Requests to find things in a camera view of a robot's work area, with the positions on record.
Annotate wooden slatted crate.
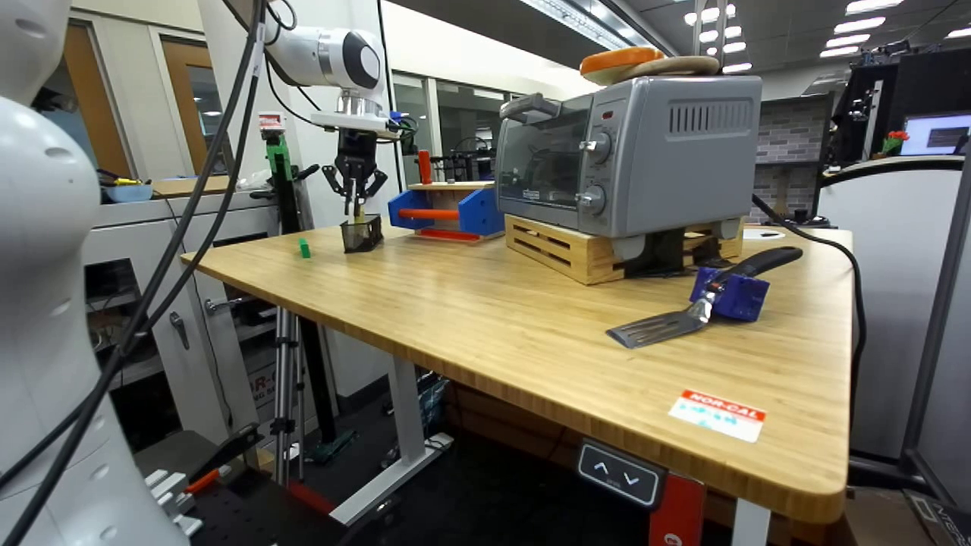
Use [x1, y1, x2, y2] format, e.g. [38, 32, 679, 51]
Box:
[505, 213, 747, 289]

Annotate desk height control panel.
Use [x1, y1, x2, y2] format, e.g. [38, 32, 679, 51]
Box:
[572, 441, 668, 510]

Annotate red panel under table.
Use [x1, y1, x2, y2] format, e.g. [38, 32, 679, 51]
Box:
[645, 474, 709, 546]

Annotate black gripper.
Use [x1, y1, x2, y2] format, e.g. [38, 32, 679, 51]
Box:
[320, 127, 390, 220]

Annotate white curved partition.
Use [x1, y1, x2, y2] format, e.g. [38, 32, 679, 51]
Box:
[817, 154, 971, 464]

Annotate red white sticker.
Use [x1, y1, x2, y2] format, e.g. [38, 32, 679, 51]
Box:
[664, 388, 772, 447]

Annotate orange toy peg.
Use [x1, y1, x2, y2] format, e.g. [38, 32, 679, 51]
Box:
[398, 206, 463, 226]

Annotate black mesh holder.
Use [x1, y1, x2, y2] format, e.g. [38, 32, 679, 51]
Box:
[341, 211, 388, 258]

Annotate black spatula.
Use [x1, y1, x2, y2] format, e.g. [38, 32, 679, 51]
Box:
[605, 244, 808, 351]

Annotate blue wooden peg bench toy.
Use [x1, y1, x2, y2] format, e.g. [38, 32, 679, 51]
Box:
[384, 180, 507, 247]

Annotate beige wooden plate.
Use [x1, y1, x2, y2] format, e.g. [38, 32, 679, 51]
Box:
[626, 51, 724, 81]

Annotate green black stand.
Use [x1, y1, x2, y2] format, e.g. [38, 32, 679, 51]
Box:
[255, 113, 323, 238]

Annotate orange plate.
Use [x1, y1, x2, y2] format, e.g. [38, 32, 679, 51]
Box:
[575, 47, 668, 89]

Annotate metal tripod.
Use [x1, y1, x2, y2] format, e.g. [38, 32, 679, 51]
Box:
[267, 306, 343, 489]

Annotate wooden board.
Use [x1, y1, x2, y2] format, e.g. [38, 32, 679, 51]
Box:
[149, 173, 240, 200]

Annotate black toaster power cable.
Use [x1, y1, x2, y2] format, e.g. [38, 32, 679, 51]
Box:
[749, 191, 870, 406]

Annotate white table leg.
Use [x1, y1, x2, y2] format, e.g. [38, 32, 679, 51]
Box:
[327, 354, 455, 530]

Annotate grey toaster oven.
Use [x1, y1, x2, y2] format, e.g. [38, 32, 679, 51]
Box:
[490, 72, 765, 244]

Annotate white cabinet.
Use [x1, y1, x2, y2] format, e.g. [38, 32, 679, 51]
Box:
[84, 186, 287, 450]

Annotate lit computer monitor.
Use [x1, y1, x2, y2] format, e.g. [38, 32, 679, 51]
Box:
[899, 113, 971, 162]

